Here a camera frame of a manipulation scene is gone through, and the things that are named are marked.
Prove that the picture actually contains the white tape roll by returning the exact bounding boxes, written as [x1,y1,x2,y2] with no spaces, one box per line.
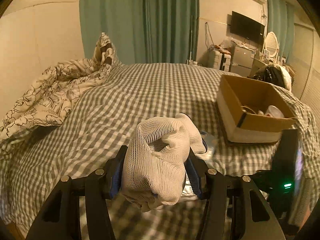
[241,106,257,114]

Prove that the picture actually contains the white mesh sock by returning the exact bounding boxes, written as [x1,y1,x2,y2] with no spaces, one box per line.
[121,113,206,212]

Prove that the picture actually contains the silver foil blister pack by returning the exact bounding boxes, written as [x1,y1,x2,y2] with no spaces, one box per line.
[178,178,198,203]

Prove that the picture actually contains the grey checkered bed cover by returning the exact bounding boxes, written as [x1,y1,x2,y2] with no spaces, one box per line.
[0,62,320,240]

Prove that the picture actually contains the blue tissue packet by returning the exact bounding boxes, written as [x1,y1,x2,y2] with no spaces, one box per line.
[200,131,218,161]

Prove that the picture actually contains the cardboard box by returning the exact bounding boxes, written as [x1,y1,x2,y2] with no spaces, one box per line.
[216,74,296,144]

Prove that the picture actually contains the black bag on chair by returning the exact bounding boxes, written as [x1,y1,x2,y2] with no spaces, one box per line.
[252,66,285,88]

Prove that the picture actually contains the floral white duvet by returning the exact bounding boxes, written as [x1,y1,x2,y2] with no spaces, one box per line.
[0,57,112,140]

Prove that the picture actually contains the white louvred wardrobe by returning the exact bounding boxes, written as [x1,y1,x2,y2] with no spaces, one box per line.
[291,23,319,116]

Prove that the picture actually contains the grey mini fridge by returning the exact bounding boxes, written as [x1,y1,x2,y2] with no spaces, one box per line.
[231,45,255,77]

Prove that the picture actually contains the white suitcase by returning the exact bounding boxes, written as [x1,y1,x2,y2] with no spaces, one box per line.
[208,50,231,72]

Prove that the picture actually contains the white oval mirror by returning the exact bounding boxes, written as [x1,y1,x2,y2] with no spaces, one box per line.
[263,31,279,58]

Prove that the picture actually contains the small green curtain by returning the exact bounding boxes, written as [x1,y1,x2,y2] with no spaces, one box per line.
[267,0,294,63]

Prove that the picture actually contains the checkered pillow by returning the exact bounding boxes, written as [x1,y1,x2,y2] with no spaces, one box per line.
[92,32,122,67]

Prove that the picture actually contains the large green curtain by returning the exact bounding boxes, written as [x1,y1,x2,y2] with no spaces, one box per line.
[79,0,200,64]

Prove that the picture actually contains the black wall television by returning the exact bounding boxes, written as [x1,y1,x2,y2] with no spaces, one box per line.
[230,11,265,45]

